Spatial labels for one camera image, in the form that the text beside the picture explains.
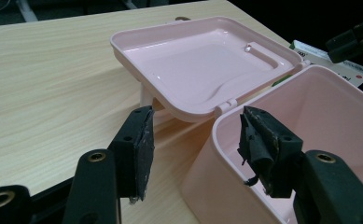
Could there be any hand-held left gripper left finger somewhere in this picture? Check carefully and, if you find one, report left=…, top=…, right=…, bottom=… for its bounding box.
left=107, top=105, right=156, bottom=204

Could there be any green and white carton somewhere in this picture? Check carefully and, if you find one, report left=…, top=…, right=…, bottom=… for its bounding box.
left=289, top=39, right=363, bottom=88

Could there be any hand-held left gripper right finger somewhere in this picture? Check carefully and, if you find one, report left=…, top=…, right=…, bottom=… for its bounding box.
left=237, top=105, right=304, bottom=199

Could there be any pink plastic storage box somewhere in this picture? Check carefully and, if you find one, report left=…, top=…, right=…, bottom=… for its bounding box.
left=109, top=16, right=363, bottom=224

